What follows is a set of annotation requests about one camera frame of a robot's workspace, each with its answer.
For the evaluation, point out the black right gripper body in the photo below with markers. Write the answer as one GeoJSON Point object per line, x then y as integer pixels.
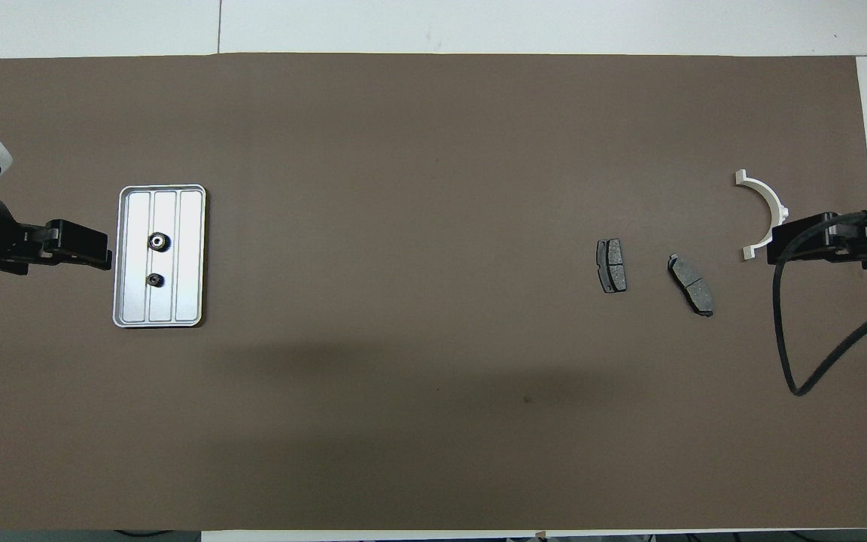
{"type": "Point", "coordinates": [840, 245]}

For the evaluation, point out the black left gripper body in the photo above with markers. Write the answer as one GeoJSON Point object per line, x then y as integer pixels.
{"type": "Point", "coordinates": [65, 242]}

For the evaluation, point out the small black bearing gear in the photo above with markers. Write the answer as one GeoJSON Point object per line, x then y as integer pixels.
{"type": "Point", "coordinates": [155, 280]}

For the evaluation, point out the large black bearing gear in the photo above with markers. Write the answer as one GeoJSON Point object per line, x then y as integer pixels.
{"type": "Point", "coordinates": [159, 241]}

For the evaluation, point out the silver metal tray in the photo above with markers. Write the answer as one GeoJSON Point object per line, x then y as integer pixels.
{"type": "Point", "coordinates": [132, 256]}

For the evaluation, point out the long dark brake pad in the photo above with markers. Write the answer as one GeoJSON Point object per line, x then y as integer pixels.
{"type": "Point", "coordinates": [693, 286]}

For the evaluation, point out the short dark brake pad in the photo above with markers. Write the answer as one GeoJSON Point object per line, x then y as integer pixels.
{"type": "Point", "coordinates": [614, 263]}

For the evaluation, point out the brown table mat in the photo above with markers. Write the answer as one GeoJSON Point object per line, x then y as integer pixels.
{"type": "Point", "coordinates": [418, 339]}

